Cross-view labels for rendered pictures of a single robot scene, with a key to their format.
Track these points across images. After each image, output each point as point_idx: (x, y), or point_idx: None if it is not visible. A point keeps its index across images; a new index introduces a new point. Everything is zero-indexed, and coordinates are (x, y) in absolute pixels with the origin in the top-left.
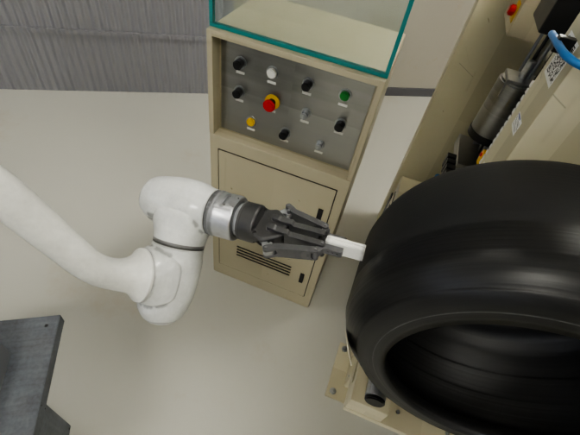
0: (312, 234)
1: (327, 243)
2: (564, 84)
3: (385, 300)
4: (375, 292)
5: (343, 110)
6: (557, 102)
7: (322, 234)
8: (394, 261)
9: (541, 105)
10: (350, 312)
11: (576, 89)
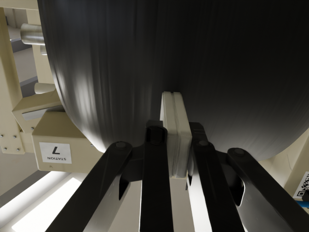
0: (193, 200)
1: None
2: (286, 176)
3: (66, 100)
4: (76, 102)
5: None
6: (289, 162)
7: (187, 186)
8: (109, 141)
9: (300, 161)
10: (66, 4)
11: (283, 168)
